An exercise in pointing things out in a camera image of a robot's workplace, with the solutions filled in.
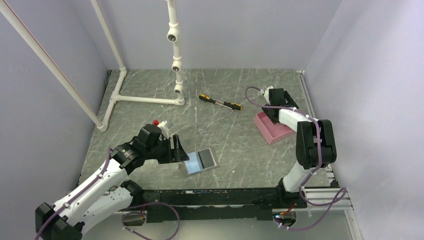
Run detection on pink plastic card box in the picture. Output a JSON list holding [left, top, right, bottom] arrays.
[[254, 111, 296, 145]]

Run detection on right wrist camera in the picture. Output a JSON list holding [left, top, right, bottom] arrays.
[[263, 86, 274, 104]]

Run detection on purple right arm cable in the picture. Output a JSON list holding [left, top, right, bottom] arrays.
[[245, 86, 347, 232]]

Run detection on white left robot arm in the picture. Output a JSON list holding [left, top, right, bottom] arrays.
[[35, 124, 189, 240]]

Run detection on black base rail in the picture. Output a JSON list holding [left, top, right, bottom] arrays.
[[124, 181, 307, 223]]

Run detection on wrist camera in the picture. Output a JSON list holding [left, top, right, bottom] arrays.
[[263, 86, 274, 104], [152, 119, 173, 138]]

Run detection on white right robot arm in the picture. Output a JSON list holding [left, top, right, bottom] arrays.
[[263, 86, 337, 208]]

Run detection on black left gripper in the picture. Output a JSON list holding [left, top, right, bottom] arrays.
[[145, 134, 189, 164]]

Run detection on white PVC pipe frame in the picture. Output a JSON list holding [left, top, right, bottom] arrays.
[[0, 0, 186, 133]]

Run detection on yellow black screwdriver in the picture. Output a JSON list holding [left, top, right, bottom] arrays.
[[198, 94, 243, 111]]

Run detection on grey leather card holder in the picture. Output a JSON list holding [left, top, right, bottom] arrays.
[[178, 147, 220, 177]]

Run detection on aluminium extrusion frame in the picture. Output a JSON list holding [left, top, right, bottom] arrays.
[[293, 70, 353, 217]]

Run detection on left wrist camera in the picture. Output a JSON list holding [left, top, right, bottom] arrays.
[[152, 119, 173, 138]]

